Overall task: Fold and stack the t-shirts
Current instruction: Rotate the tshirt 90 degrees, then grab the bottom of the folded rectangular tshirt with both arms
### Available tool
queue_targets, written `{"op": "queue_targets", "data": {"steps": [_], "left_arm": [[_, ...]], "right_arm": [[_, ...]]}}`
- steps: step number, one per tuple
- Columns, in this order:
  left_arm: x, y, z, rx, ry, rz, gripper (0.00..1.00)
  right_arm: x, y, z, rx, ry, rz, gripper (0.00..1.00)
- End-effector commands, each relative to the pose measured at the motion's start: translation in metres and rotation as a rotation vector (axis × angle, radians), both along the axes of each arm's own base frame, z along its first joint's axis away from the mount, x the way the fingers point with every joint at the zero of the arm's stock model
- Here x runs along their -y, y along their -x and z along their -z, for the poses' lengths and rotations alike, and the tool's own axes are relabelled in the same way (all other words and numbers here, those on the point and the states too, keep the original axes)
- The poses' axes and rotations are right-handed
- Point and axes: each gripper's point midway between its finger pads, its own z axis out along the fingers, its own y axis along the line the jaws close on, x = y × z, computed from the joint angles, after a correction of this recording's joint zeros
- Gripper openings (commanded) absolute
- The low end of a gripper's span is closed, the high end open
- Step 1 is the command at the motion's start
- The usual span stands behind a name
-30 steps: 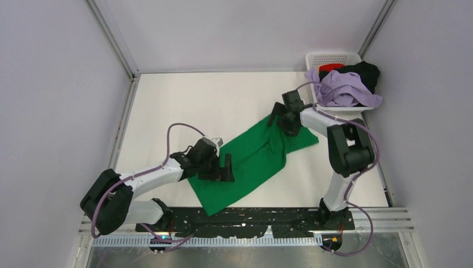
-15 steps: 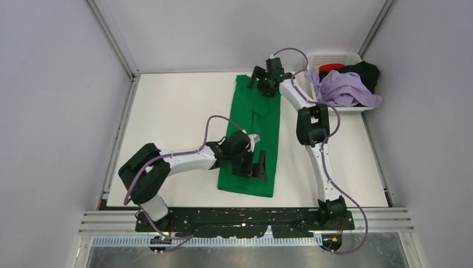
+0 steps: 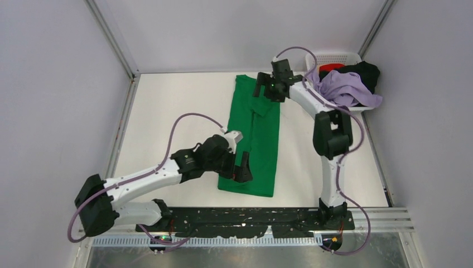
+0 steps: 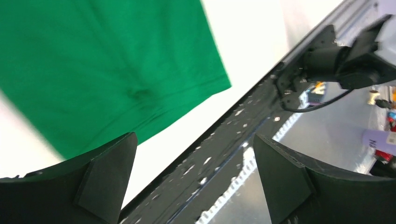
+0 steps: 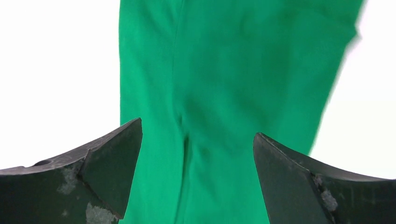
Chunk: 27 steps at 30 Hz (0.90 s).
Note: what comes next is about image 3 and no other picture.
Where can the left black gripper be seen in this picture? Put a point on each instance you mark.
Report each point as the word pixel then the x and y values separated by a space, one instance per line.
pixel 242 176

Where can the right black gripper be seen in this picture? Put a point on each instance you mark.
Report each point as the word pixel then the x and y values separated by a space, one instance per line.
pixel 264 79

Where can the green t shirt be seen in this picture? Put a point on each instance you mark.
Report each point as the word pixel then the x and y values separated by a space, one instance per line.
pixel 258 119

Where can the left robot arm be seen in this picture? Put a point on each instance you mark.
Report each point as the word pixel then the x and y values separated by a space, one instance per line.
pixel 104 203

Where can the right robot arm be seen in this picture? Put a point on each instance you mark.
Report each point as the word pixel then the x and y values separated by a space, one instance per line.
pixel 332 133

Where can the red t shirt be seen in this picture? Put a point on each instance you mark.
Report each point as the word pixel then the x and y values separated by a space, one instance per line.
pixel 329 67

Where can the white laundry basket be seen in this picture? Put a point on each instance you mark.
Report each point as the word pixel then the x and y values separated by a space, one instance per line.
pixel 323 58

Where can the lavender t shirt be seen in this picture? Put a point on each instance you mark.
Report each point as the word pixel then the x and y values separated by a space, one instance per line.
pixel 344 89

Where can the black t shirt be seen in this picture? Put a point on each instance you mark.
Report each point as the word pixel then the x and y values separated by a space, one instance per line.
pixel 369 74

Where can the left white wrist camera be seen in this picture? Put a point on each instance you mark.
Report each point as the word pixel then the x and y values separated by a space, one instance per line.
pixel 232 137

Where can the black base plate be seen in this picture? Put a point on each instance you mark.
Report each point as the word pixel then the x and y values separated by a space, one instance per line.
pixel 201 222

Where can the slotted cable duct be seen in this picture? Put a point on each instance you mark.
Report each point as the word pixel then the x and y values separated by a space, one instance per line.
pixel 265 241

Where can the right corner frame post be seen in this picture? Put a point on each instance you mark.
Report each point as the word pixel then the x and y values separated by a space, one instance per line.
pixel 381 17

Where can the corner frame post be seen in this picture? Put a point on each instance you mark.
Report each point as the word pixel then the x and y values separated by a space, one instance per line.
pixel 108 24
pixel 381 17

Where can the left corner frame post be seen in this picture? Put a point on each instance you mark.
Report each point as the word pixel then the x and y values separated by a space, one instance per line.
pixel 108 24

